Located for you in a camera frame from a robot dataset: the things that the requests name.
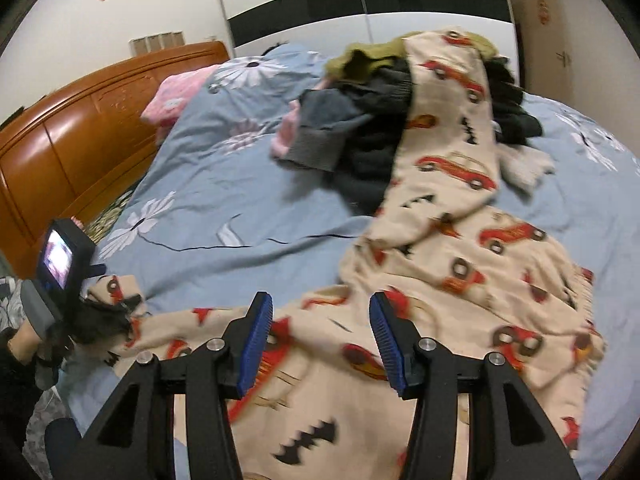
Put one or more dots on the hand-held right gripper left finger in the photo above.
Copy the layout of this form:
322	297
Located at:
257	345

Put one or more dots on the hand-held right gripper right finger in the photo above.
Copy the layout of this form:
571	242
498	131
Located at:
387	345

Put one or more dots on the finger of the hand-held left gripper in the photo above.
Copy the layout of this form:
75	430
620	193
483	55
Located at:
100	321

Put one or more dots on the cream car print pants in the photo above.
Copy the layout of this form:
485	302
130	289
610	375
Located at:
450	270

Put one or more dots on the green floral bed sheet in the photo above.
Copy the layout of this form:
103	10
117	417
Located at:
107	220

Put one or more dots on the wooden headboard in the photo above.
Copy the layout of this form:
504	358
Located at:
75	140

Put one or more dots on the person's leg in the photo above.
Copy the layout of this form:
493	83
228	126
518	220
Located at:
60	442

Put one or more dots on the blue floral duvet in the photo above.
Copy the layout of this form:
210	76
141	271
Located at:
240	200

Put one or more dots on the black garment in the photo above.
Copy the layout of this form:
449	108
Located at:
370	160

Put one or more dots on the pink pillow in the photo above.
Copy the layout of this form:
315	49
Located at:
175	92

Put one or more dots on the pink garment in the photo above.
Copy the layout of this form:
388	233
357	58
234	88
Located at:
282	135

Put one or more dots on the light grey garment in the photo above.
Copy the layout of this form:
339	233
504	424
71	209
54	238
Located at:
525	165

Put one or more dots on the dark grey sweater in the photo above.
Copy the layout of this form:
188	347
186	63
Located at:
325	110

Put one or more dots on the dark green garment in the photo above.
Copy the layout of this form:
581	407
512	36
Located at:
510	100

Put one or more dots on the olive green garment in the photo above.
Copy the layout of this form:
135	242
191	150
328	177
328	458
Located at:
365	55

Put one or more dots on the beige door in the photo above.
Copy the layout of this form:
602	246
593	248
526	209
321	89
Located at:
545	60

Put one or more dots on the red door decoration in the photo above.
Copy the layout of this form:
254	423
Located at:
544	12

